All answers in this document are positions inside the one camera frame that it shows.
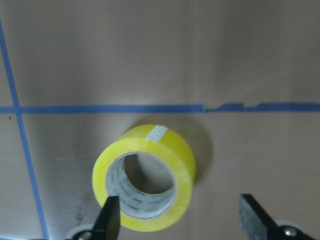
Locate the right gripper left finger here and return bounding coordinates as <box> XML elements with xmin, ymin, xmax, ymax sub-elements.
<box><xmin>91</xmin><ymin>196</ymin><xmax>121</xmax><ymax>240</ymax></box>

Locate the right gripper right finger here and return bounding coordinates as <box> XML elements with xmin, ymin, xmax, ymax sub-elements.
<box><xmin>239</xmin><ymin>193</ymin><xmax>313</xmax><ymax>240</ymax></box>

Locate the yellow tape roll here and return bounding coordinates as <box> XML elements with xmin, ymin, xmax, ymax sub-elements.
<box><xmin>91</xmin><ymin>124</ymin><xmax>197</xmax><ymax>232</ymax></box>

